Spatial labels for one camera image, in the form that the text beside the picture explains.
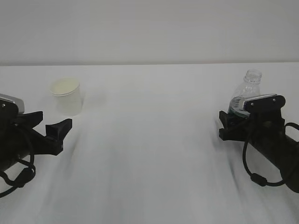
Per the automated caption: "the white paper cup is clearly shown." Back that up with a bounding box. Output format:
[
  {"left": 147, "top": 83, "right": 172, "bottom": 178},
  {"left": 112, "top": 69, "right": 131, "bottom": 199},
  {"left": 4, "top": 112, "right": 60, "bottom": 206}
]
[{"left": 50, "top": 77, "right": 82, "bottom": 116}]

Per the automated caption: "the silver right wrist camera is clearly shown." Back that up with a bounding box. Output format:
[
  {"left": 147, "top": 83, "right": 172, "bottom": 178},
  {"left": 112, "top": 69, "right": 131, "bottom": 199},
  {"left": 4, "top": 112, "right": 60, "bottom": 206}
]
[{"left": 238, "top": 94, "right": 286, "bottom": 113}]

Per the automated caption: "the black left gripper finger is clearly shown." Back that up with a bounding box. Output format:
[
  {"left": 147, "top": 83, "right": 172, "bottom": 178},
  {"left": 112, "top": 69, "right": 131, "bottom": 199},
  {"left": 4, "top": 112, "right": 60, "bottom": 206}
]
[
  {"left": 14, "top": 111, "right": 43, "bottom": 127},
  {"left": 45, "top": 119, "right": 72, "bottom": 141}
]

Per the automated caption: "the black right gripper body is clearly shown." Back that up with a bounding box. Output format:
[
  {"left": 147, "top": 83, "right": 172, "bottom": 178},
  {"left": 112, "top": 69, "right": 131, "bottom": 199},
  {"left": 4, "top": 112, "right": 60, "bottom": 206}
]
[{"left": 231, "top": 112, "right": 285, "bottom": 142}]

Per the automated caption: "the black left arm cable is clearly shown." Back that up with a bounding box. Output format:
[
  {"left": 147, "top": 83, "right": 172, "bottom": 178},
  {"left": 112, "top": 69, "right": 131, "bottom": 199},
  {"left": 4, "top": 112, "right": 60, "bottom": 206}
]
[{"left": 0, "top": 127, "right": 36, "bottom": 198}]

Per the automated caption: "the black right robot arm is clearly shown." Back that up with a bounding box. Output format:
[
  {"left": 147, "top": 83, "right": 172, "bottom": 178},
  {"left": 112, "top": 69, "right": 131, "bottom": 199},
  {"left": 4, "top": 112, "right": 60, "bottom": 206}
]
[{"left": 219, "top": 111, "right": 299, "bottom": 193}]

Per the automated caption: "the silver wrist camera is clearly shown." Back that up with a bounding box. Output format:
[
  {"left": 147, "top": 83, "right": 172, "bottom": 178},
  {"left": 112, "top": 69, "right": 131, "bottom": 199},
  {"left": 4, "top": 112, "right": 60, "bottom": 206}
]
[
  {"left": 238, "top": 94, "right": 286, "bottom": 113},
  {"left": 0, "top": 94, "right": 25, "bottom": 114}
]

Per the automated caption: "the clear bottle green label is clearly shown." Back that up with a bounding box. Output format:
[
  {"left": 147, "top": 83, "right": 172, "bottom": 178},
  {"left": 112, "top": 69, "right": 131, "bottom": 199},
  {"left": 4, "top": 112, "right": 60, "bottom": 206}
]
[{"left": 228, "top": 69, "right": 262, "bottom": 118}]

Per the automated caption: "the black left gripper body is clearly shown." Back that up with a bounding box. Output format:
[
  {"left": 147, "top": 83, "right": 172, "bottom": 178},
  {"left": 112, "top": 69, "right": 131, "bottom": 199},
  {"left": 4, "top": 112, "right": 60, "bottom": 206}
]
[{"left": 9, "top": 121, "right": 64, "bottom": 161}]

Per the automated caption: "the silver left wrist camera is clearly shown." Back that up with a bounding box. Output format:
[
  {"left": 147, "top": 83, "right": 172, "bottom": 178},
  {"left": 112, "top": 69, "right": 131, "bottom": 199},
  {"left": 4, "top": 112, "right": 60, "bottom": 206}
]
[{"left": 0, "top": 94, "right": 25, "bottom": 114}]

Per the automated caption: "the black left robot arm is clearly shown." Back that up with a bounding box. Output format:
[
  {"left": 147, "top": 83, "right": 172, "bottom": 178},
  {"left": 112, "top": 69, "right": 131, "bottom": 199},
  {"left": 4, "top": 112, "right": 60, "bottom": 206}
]
[{"left": 0, "top": 99, "right": 72, "bottom": 171}]

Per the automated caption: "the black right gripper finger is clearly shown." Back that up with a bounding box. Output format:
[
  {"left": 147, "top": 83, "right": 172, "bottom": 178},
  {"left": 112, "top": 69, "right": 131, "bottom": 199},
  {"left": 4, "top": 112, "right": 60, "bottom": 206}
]
[
  {"left": 219, "top": 128, "right": 248, "bottom": 140},
  {"left": 219, "top": 111, "right": 236, "bottom": 128}
]

